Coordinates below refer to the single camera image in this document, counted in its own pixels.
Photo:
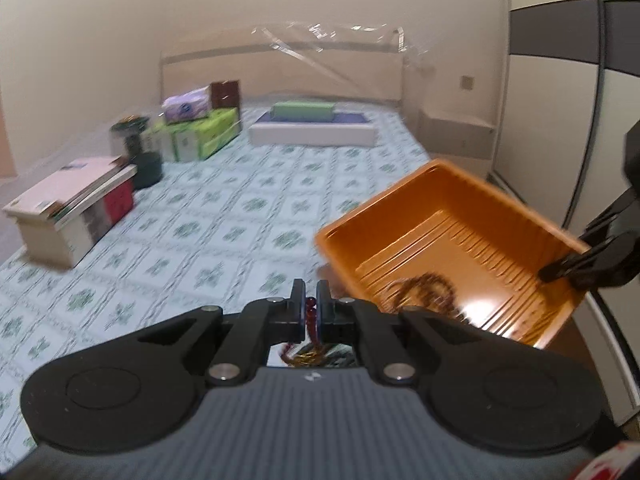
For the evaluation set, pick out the red box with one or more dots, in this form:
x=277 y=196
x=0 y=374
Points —
x=119 y=202

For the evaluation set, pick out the floral bed mat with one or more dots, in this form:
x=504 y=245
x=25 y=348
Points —
x=225 y=220

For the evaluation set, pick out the purple tissue pack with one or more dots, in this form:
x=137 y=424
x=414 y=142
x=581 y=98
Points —
x=186 y=107

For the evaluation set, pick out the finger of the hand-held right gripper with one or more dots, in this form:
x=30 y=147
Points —
x=622 y=217
x=600 y=265

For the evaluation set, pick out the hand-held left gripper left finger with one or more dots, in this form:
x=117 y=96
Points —
x=299 y=305

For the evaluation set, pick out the dark green round tin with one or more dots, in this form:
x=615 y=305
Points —
x=148 y=171

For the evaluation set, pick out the beige bed headboard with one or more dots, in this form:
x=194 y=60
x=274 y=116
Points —
x=300 y=80

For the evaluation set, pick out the brown box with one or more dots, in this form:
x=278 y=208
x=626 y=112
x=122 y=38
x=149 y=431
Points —
x=225 y=94

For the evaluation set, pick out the wall switch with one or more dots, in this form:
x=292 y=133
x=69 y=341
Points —
x=467 y=82

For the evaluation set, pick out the red white object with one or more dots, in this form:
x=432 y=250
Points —
x=612 y=465

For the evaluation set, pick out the beige nightstand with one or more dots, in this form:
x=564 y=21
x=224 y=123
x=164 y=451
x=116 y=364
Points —
x=450 y=135

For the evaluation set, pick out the clear jar black lid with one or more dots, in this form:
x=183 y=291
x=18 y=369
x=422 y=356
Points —
x=129 y=135

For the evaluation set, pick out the orange plastic tray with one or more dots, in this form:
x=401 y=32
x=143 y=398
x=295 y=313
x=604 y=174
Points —
x=500 y=280

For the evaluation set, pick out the white cardboard box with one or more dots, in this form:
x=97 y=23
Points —
x=50 y=237

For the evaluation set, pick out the pale green tissue pack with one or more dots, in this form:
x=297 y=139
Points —
x=159 y=139

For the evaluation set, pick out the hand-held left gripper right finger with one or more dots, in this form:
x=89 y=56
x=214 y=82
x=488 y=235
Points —
x=322 y=307

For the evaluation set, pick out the green pillow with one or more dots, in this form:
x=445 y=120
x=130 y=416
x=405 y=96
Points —
x=302 y=111

